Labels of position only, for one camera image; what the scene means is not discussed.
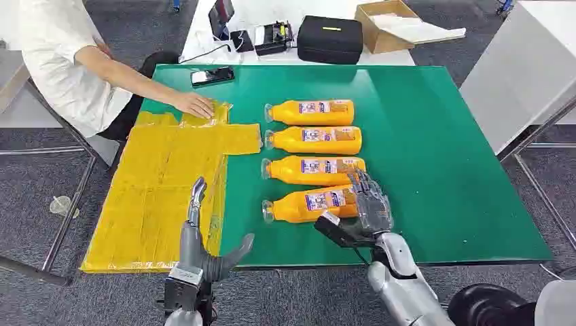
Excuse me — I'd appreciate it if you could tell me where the person's hand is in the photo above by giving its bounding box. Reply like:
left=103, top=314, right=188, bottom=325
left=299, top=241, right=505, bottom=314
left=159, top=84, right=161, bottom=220
left=173, top=91, right=215, bottom=120

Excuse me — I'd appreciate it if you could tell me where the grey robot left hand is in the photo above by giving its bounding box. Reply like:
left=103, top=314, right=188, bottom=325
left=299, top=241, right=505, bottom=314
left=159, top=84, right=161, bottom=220
left=179, top=176, right=256, bottom=284

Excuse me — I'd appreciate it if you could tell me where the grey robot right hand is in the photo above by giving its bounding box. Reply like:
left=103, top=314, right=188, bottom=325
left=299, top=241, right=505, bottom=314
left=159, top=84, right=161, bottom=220
left=346, top=168, right=395, bottom=238

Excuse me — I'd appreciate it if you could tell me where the yellow plastic sheet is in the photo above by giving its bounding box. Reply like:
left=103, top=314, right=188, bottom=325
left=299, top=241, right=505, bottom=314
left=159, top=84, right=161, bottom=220
left=79, top=101, right=263, bottom=274

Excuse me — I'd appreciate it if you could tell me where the orange drink bottle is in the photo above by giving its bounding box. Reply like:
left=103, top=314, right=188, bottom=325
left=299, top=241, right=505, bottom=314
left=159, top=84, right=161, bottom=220
left=264, top=99, right=355, bottom=127
left=261, top=156, right=367, bottom=187
left=262, top=184, right=361, bottom=225
left=264, top=126, right=363, bottom=156

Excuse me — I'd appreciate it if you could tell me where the black smartphone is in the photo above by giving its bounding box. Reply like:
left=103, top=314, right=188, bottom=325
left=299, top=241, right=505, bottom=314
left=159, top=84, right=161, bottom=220
left=190, top=66, right=235, bottom=87

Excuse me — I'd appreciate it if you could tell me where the green table mat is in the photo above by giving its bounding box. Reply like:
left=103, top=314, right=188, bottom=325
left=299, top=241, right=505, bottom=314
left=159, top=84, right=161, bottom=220
left=139, top=64, right=554, bottom=268

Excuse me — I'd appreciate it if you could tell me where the small black device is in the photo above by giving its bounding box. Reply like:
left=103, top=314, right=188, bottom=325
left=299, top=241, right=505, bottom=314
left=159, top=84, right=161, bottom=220
left=230, top=29, right=255, bottom=54

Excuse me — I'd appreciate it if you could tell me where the black tablet on stand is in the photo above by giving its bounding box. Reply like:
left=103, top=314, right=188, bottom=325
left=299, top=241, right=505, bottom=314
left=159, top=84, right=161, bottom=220
left=208, top=0, right=236, bottom=41

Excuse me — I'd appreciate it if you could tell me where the black white label printer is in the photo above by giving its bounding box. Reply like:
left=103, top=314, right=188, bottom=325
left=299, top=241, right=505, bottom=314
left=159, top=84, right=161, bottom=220
left=254, top=21, right=295, bottom=56

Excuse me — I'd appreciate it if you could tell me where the clear plastic cup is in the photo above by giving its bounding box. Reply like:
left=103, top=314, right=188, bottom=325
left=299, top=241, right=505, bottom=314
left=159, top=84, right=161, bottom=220
left=49, top=196, right=81, bottom=220

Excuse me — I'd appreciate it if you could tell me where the person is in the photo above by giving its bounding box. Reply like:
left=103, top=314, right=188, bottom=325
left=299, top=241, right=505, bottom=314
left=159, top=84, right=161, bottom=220
left=20, top=0, right=181, bottom=143

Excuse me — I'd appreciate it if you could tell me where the black robot foot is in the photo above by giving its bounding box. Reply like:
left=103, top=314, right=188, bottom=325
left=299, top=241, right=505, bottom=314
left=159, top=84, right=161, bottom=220
left=448, top=283, right=537, bottom=326

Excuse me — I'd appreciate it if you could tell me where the black zippered case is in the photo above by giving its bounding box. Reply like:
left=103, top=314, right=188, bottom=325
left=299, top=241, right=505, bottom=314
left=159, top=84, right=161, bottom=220
left=297, top=16, right=364, bottom=65

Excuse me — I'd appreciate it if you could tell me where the open cardboard box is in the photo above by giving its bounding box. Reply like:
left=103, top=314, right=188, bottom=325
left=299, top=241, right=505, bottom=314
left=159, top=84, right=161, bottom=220
left=354, top=0, right=422, bottom=55

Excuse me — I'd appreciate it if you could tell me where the white paper sheet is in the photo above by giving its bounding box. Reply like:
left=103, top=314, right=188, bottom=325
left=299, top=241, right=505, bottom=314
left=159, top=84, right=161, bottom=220
left=371, top=13, right=467, bottom=45

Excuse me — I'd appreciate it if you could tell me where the large white metal-legged table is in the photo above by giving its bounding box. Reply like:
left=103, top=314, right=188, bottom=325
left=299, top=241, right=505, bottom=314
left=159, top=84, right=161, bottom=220
left=458, top=0, right=576, bottom=251

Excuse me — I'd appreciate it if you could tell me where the white robot body shell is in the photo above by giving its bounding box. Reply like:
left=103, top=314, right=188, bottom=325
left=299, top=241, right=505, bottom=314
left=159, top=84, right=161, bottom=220
left=534, top=279, right=576, bottom=326

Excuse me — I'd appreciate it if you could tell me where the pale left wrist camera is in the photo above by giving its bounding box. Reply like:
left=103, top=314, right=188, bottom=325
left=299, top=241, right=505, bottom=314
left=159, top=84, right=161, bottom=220
left=167, top=264, right=204, bottom=287

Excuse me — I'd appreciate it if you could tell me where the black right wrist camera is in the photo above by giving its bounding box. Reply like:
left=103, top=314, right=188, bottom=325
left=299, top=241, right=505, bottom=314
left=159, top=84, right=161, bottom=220
left=313, top=210, right=367, bottom=249

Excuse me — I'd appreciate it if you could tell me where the black cable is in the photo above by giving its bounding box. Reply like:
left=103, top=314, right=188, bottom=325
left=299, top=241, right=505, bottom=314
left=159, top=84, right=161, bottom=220
left=179, top=42, right=232, bottom=64

